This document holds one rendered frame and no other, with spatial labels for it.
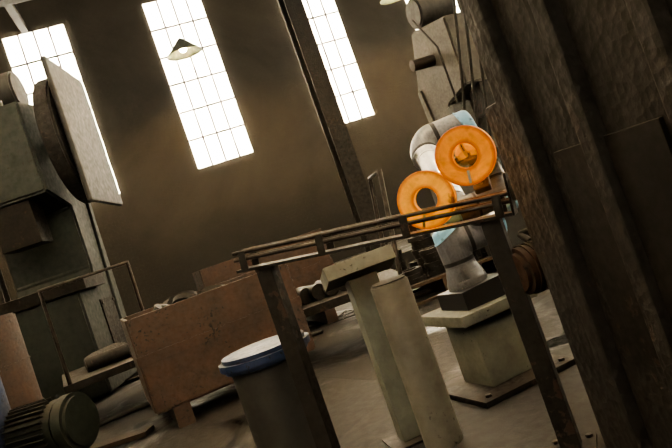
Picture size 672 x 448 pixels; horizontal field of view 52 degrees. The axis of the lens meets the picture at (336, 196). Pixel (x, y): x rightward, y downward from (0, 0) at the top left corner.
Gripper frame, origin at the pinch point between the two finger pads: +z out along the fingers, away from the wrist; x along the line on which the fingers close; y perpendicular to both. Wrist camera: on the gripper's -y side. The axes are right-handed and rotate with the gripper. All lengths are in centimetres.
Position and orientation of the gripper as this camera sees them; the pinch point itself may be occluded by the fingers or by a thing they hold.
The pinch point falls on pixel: (462, 148)
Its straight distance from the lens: 179.3
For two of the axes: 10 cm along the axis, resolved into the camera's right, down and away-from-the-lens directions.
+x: 8.8, -3.1, -3.6
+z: -4.2, -1.7, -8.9
